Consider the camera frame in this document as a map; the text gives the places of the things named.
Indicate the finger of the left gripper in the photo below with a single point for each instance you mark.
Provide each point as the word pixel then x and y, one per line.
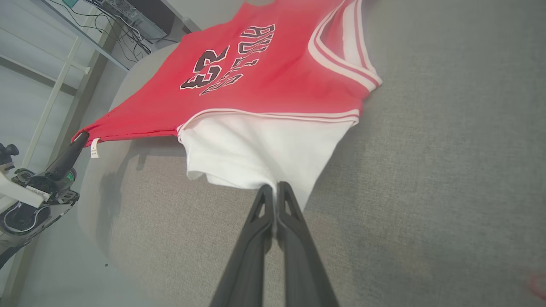
pixel 68 157

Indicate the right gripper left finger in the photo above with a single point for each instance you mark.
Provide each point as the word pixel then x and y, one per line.
pixel 247 264

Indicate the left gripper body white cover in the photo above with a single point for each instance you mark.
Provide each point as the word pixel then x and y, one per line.
pixel 25 192

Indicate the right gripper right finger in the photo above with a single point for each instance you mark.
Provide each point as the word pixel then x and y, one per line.
pixel 303 264

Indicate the red jersey with white sleeves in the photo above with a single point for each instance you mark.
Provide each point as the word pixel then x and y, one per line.
pixel 273 89

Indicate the red shorts with white stripes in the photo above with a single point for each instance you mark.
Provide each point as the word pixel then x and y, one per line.
pixel 539 285

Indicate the black desktop computer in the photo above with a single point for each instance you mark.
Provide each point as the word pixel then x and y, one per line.
pixel 136 19

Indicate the grey fabric sofa cushion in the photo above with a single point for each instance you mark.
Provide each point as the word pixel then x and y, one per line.
pixel 426 170

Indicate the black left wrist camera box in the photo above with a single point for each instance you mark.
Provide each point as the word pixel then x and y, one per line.
pixel 8 152

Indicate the white desk frame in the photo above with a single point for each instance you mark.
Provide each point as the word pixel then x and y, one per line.
pixel 64 74

